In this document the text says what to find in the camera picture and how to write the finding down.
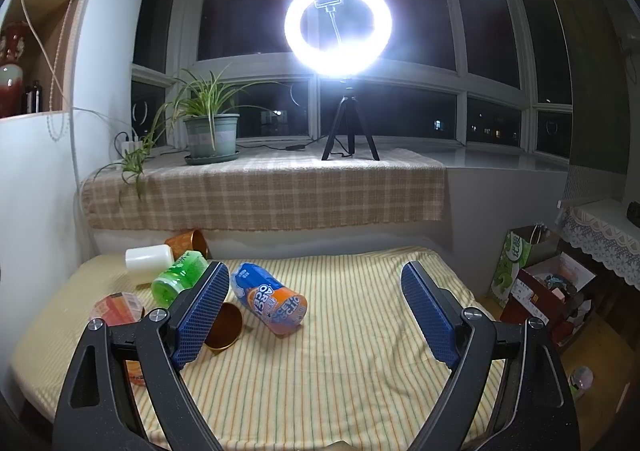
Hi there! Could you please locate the grey-green flower pot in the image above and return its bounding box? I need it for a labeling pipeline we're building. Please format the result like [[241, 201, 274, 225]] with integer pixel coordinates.
[[183, 114, 241, 160]]

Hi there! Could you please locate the checkered beige cloth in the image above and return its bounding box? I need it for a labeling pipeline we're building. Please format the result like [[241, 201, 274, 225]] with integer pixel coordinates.
[[80, 147, 447, 233]]

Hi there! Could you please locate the white lace cloth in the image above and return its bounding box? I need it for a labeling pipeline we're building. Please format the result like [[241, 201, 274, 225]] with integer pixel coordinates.
[[556, 198, 640, 291]]

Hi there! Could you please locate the white ring light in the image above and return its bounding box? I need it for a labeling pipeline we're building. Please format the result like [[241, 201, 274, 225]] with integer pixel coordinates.
[[284, 0, 396, 80]]

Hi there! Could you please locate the black cable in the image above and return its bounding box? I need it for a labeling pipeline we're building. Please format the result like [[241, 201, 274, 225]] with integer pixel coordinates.
[[237, 137, 352, 158]]

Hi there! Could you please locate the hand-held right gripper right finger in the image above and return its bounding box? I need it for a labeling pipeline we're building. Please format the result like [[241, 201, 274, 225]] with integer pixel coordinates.
[[401, 260, 582, 451]]

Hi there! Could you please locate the green plastic bottle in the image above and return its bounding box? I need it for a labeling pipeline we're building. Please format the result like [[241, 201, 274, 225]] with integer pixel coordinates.
[[150, 250, 209, 310]]

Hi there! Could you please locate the green white carton box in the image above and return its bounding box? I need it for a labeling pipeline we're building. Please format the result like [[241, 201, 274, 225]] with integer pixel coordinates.
[[492, 225, 562, 310]]

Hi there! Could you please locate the blue orange Oreo packet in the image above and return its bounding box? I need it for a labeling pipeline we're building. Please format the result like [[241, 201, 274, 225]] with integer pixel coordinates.
[[229, 262, 308, 336]]

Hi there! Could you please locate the green pot saucer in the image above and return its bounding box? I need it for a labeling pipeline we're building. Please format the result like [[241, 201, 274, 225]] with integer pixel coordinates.
[[183, 148, 242, 166]]

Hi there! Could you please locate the brown gold-rimmed cup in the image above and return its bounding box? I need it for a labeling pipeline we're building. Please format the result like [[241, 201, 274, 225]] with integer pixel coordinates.
[[203, 301, 244, 351]]

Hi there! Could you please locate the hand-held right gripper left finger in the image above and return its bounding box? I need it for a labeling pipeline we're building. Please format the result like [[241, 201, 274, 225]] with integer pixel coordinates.
[[52, 260, 232, 451]]

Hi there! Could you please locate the red vase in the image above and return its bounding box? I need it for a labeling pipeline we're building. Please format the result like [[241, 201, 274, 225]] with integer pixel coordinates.
[[0, 21, 32, 120]]

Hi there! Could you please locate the dark bottle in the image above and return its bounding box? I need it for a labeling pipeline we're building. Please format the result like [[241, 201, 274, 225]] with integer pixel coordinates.
[[24, 79, 44, 114]]

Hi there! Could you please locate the white cable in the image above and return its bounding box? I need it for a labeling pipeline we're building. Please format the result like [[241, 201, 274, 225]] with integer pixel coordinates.
[[20, 0, 85, 202]]

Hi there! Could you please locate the white cup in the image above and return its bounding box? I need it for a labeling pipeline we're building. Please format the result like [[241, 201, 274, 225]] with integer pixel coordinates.
[[125, 244, 175, 276]]

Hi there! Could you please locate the black tripod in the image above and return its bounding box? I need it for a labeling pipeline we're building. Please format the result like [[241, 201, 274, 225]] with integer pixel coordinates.
[[321, 78, 381, 162]]

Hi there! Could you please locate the white power strip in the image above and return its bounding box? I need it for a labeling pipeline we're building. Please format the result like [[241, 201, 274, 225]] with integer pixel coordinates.
[[116, 131, 152, 158]]

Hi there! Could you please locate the red and pink cup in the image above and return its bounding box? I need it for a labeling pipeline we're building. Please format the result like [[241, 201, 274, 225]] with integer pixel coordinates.
[[88, 291, 146, 328]]

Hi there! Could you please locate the copper cup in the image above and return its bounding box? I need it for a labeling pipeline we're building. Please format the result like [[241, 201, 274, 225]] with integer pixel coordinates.
[[164, 229, 210, 260]]

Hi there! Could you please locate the green spider plant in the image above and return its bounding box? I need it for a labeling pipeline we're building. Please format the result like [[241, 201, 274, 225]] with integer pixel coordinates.
[[94, 65, 282, 204]]

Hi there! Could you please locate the red box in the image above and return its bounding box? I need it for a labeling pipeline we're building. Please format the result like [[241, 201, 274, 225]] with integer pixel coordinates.
[[499, 268, 592, 348]]

